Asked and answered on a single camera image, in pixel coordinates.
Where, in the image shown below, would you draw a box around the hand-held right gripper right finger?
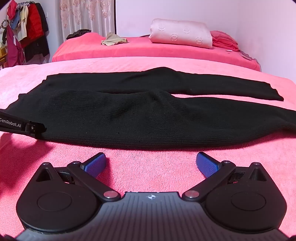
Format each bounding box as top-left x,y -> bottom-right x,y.
181,151 -> 269,202

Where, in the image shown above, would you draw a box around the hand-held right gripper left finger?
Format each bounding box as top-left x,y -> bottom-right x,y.
35,152 -> 121,201

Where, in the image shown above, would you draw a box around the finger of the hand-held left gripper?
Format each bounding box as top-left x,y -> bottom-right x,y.
25,120 -> 47,140

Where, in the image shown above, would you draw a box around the black knit pants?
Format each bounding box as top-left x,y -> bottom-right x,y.
6,67 -> 296,149

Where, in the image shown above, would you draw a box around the pink fleece blanket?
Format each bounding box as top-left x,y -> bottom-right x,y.
0,57 -> 296,238

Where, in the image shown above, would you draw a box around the yellow wooden furniture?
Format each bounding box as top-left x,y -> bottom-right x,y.
0,45 -> 6,69

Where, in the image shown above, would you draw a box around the magenta hanging garment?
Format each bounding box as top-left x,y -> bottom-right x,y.
6,24 -> 26,68

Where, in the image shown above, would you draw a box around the black hanging garment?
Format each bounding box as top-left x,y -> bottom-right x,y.
24,2 -> 50,62

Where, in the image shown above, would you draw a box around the cream hanging shirt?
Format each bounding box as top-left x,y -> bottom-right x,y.
17,5 -> 29,41

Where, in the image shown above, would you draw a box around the dark crumpled cloth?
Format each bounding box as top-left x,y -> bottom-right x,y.
66,29 -> 92,40

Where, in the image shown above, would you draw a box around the red hanging jacket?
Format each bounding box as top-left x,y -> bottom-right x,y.
25,3 -> 45,48

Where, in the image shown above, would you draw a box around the beige crumpled cloth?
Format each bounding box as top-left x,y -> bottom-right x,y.
101,33 -> 130,46

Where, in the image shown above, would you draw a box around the pink covered bed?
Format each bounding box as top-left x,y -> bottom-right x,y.
52,32 -> 262,72

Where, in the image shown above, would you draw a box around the white lace curtain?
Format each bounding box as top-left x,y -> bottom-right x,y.
60,0 -> 116,42

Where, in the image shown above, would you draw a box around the folded pink blanket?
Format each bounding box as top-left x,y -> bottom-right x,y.
210,30 -> 240,52

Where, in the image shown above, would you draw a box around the pale pink embossed pillow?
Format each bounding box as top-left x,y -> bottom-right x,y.
149,19 -> 213,49

